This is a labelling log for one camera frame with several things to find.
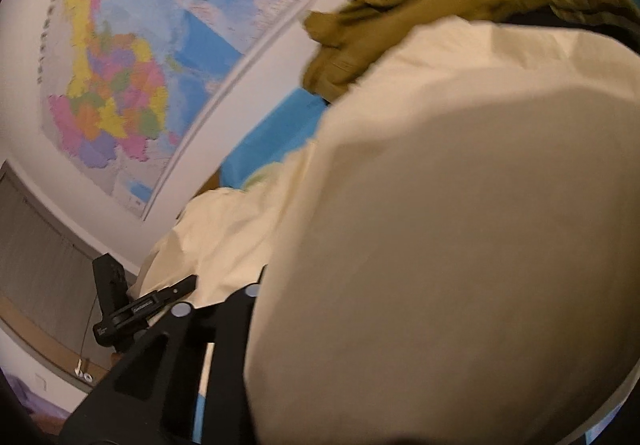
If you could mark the blue table cover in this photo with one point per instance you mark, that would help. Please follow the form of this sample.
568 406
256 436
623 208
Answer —
280 140

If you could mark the black clamp mount device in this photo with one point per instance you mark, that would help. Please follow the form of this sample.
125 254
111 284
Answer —
107 285

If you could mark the cream shirt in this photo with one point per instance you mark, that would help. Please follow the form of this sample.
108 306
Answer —
450 225

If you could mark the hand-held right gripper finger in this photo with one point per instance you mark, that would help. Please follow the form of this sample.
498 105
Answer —
235 325

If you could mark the purple cloth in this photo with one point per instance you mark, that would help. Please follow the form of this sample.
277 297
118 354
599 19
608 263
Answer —
35 405

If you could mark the wooden ledge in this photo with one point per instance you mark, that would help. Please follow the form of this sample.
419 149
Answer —
45 330

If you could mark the olive green garment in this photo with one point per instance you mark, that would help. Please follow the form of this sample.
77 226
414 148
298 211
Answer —
380 25

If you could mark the colourful wall map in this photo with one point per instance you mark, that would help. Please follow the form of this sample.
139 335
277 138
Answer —
125 75

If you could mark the dark cloth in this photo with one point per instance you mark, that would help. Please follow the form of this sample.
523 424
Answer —
535 17

